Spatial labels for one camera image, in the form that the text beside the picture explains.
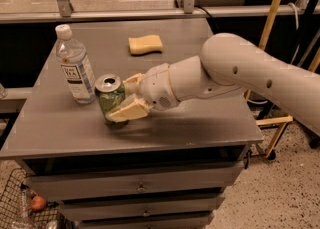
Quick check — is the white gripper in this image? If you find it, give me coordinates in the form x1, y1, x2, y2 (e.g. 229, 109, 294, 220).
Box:
105, 63, 179, 123

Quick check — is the green soda can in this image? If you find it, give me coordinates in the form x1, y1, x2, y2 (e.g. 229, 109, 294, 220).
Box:
94, 74, 127, 129

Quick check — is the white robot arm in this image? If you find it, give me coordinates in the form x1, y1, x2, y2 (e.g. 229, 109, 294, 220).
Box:
106, 33, 320, 135

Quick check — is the yellow sponge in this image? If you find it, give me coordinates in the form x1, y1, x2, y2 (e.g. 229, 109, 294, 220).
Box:
128, 35, 163, 55

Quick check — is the clear plastic water bottle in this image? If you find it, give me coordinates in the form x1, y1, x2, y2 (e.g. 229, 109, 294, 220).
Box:
55, 24, 95, 104

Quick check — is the grey drawer cabinet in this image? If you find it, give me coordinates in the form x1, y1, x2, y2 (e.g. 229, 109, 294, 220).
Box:
0, 17, 264, 229

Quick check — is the top grey drawer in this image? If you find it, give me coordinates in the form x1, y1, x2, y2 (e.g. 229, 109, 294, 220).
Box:
27, 162, 243, 201

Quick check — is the grey drawer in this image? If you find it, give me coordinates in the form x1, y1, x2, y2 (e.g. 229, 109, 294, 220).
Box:
27, 162, 243, 201
60, 193, 224, 221
79, 212, 213, 229

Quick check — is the middle grey drawer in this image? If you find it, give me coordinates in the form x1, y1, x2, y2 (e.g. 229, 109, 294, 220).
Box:
60, 193, 224, 221

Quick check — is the bottom grey drawer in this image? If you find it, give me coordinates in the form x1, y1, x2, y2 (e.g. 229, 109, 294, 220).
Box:
79, 212, 213, 229

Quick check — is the orange fruit in basket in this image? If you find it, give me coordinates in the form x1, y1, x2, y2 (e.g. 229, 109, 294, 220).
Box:
31, 195, 46, 211

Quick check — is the black cable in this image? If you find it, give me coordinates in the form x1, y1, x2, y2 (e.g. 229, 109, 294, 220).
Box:
194, 5, 221, 34

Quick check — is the black wire basket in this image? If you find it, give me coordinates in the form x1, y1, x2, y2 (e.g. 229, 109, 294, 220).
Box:
0, 168, 67, 229

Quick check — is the yellow wooden frame stand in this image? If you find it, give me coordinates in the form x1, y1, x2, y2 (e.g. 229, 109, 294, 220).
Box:
243, 0, 320, 160

